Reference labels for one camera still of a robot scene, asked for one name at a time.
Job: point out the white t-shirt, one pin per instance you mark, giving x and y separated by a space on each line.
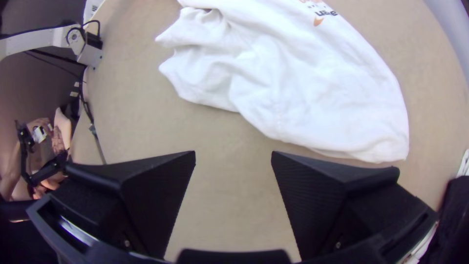
300 84

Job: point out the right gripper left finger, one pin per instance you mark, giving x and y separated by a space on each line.
146 198

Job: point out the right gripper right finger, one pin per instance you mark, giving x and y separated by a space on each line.
315 198

